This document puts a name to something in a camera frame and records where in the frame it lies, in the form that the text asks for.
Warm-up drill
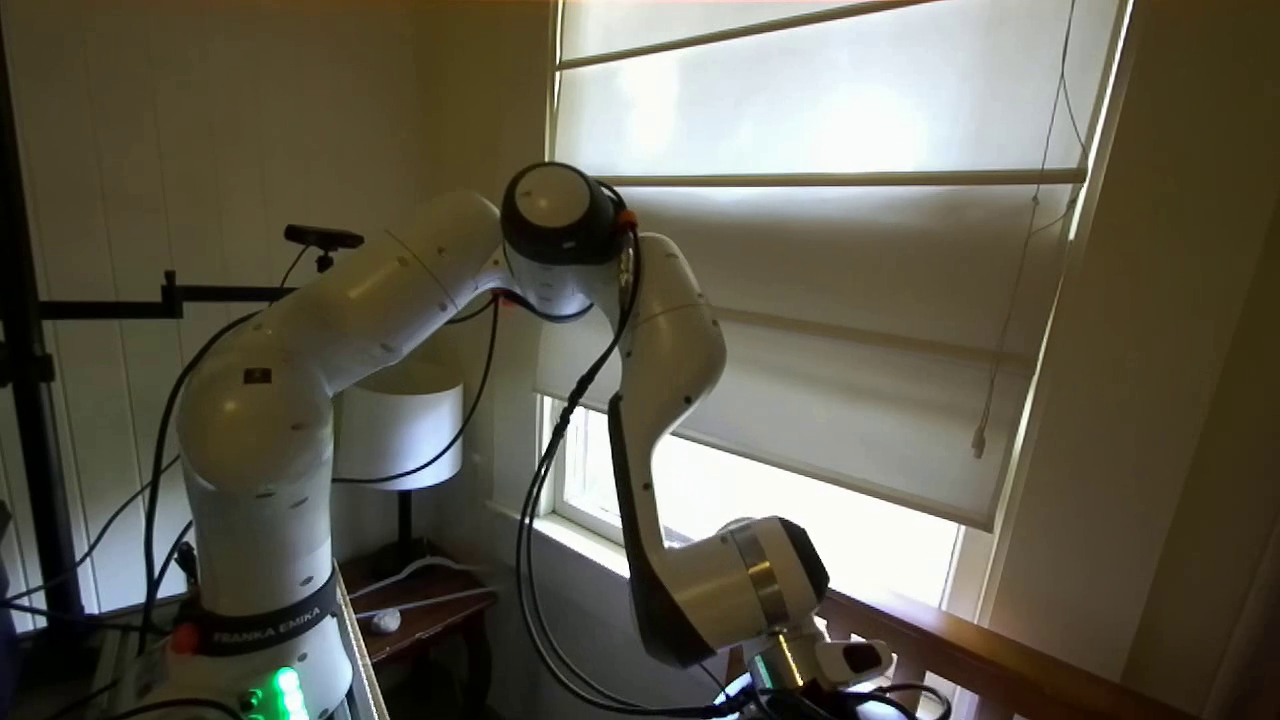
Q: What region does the white shade table lamp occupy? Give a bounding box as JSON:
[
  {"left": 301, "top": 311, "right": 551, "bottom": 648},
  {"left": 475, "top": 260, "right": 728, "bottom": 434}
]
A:
[{"left": 332, "top": 355, "right": 470, "bottom": 554}]

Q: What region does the white roman window blind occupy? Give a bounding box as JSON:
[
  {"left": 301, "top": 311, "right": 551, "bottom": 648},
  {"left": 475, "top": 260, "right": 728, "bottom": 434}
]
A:
[{"left": 533, "top": 0, "right": 1136, "bottom": 536}]

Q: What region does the black vertical stand pole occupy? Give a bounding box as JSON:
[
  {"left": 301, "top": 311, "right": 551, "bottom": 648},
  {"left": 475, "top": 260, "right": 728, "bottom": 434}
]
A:
[{"left": 0, "top": 34, "right": 96, "bottom": 676}]

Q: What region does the white cable on nightstand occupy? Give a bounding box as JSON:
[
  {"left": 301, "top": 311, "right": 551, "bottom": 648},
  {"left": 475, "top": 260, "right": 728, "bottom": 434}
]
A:
[{"left": 352, "top": 554, "right": 493, "bottom": 639}]

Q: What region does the black floor cable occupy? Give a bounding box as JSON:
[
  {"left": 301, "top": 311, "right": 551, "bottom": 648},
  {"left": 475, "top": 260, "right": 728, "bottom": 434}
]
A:
[{"left": 0, "top": 311, "right": 265, "bottom": 663}]

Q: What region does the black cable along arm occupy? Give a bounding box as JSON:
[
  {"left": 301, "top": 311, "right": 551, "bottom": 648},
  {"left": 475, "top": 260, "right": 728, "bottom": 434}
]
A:
[{"left": 332, "top": 177, "right": 952, "bottom": 720}]

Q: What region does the white framed window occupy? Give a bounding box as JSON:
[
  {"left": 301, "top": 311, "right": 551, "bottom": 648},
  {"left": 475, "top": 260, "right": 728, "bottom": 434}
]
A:
[{"left": 528, "top": 390, "right": 997, "bottom": 637}]

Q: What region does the thin blind pull cord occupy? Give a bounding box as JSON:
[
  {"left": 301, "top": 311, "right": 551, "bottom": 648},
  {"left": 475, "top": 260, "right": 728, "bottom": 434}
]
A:
[{"left": 970, "top": 0, "right": 1087, "bottom": 462}]

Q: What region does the black horizontal clamp rod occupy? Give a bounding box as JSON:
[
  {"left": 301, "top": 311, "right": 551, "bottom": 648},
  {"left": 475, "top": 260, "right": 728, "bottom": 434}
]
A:
[{"left": 37, "top": 267, "right": 295, "bottom": 324}]

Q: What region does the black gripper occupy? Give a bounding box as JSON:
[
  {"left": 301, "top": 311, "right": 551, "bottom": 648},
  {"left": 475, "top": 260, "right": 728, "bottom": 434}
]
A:
[{"left": 754, "top": 676, "right": 864, "bottom": 720}]

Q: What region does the brown wooden bed headboard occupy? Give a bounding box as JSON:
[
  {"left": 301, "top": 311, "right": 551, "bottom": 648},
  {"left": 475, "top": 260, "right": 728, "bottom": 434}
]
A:
[{"left": 817, "top": 593, "right": 1193, "bottom": 720}]

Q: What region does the black exterior camera bar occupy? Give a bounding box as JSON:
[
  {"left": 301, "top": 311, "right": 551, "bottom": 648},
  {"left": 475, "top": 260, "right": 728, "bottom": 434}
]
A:
[{"left": 281, "top": 220, "right": 367, "bottom": 260}]

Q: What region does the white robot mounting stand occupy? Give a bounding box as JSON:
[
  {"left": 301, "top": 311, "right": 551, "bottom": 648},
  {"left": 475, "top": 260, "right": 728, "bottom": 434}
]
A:
[{"left": 113, "top": 585, "right": 391, "bottom": 720}]

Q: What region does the dark wooden nightstand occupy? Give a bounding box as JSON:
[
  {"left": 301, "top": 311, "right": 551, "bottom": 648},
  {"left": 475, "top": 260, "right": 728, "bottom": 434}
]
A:
[{"left": 342, "top": 540, "right": 502, "bottom": 720}]

